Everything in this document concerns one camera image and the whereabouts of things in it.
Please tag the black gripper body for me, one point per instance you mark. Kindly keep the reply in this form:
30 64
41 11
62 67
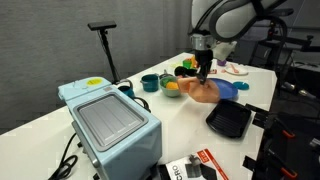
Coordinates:
204 57

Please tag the orange towel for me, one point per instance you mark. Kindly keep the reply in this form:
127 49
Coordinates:
203 93

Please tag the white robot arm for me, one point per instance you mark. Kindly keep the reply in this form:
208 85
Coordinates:
233 16

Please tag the blue plate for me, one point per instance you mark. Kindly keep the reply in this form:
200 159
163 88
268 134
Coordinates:
228 88

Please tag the red white small item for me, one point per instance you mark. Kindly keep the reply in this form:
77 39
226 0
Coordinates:
213 71

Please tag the black bowl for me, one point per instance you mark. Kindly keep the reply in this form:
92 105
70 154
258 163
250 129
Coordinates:
190 72

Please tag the orange bottle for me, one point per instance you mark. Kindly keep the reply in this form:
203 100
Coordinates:
193 61

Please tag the green plastic cup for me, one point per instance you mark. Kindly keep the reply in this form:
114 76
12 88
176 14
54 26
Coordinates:
187 64

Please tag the purple cup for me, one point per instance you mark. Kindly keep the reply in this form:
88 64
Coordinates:
221 62

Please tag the small black cup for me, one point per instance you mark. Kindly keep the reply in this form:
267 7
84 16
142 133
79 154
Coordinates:
180 71

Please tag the pink spoon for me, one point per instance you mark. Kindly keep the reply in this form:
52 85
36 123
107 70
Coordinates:
234 69

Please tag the orange toy food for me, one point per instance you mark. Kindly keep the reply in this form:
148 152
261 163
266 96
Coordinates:
171 86

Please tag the small dark frying pan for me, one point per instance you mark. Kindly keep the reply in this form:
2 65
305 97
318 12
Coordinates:
165 76

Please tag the green toy food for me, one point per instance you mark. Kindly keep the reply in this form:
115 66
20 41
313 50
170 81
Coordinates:
166 81

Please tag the small teal lid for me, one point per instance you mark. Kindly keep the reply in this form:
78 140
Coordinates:
241 85

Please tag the pale green bowl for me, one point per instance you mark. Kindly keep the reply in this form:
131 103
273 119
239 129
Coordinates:
168 92

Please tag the black ridged grill tray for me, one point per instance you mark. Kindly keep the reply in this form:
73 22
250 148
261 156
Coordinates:
230 118

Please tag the teal toy pot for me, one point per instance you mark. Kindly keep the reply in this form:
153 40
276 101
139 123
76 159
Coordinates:
150 83

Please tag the teal mug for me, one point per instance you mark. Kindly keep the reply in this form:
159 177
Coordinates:
126 91

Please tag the black tripod boom stand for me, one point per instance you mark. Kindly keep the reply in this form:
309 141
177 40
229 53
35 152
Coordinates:
293 39

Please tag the printed product manual booklet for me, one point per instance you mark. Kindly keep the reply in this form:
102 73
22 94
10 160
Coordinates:
200 168

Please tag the light blue toaster oven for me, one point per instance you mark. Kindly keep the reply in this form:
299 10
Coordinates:
133 146

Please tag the black clamp orange tip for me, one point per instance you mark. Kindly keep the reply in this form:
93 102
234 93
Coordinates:
289 173
288 134

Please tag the black camera stand pole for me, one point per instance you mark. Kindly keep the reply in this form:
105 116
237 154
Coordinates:
109 56

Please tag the black bar camera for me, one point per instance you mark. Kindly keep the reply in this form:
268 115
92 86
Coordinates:
102 25

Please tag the black metal frame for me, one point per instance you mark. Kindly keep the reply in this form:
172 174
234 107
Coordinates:
306 150

